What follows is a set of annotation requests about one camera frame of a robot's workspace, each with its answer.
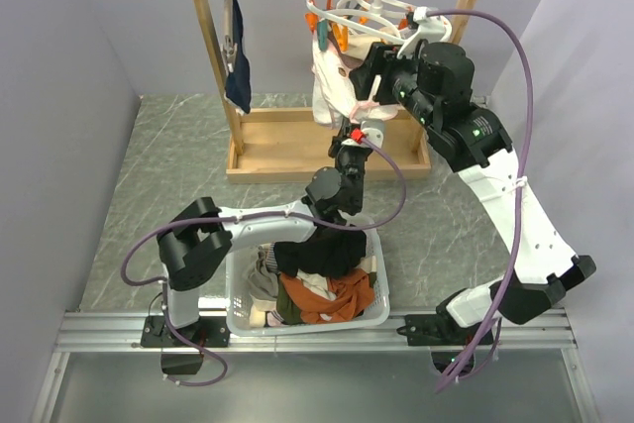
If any white plastic laundry basket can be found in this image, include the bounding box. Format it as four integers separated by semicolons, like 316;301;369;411
226;228;390;337

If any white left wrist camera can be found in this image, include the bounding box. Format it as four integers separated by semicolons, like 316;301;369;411
342;120;385;148

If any wooden clothes rack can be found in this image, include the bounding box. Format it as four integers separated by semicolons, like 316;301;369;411
192;0;476;183

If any white underwear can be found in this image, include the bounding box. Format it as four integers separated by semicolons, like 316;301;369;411
311;35;371;129

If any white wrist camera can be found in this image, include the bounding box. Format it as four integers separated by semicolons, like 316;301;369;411
342;120;385;148
397;7;453;58

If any aluminium mounting rail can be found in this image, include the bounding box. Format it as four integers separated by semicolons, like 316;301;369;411
53;308;578;354

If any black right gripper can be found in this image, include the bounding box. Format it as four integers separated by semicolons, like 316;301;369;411
348;42;440;130

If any pink beige underwear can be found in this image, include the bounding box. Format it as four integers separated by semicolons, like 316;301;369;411
341;54;398;124

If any navy blue underwear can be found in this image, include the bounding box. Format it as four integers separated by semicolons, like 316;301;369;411
225;0;252;114

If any wooden clip hanger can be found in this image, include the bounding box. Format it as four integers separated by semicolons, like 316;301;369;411
221;0;237;73

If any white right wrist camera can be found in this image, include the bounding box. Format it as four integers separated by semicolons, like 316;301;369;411
397;7;453;58

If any cream white garment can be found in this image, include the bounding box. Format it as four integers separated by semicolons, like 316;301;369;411
296;270;336;301

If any grey garment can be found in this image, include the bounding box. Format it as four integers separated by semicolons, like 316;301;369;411
244;251;278;306

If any orange brown garment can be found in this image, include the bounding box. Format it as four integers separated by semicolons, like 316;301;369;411
275;269;376;325

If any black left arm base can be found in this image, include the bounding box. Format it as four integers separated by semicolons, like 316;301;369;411
140;315;230;377

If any black underwear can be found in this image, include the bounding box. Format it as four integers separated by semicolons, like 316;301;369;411
273;228;367;278

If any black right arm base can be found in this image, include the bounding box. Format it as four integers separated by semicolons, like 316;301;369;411
396;314;479;373

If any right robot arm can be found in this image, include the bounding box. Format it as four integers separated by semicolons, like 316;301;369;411
350;42;596;344

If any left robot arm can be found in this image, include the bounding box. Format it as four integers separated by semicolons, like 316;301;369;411
157;121;383;346

